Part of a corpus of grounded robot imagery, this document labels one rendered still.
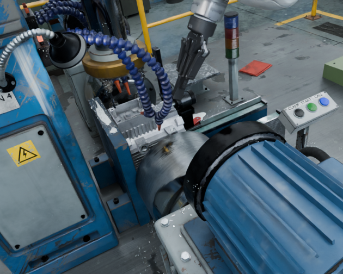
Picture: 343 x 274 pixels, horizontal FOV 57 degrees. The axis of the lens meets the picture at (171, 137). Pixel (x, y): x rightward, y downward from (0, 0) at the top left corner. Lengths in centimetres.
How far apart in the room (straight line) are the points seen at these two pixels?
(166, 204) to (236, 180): 30
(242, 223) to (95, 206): 56
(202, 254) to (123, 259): 51
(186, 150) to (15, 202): 42
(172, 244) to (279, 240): 26
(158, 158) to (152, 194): 9
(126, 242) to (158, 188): 37
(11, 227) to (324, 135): 114
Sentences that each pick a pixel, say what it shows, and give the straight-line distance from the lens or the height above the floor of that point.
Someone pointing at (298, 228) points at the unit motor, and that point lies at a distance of 39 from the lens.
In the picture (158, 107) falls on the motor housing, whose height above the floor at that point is 111.
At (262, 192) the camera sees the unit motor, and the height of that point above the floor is 135.
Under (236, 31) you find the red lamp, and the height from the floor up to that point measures 115.
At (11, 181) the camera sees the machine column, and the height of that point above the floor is 119.
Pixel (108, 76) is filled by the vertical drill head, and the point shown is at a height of 131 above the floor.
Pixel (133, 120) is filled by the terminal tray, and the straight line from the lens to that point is 95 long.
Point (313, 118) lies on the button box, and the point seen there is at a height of 105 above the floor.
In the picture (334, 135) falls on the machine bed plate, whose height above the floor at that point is 80.
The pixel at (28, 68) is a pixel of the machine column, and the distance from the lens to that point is 68.
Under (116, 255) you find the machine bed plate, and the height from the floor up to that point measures 80.
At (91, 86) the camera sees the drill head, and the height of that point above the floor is 112.
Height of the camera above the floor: 166
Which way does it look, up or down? 38 degrees down
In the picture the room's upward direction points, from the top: 11 degrees counter-clockwise
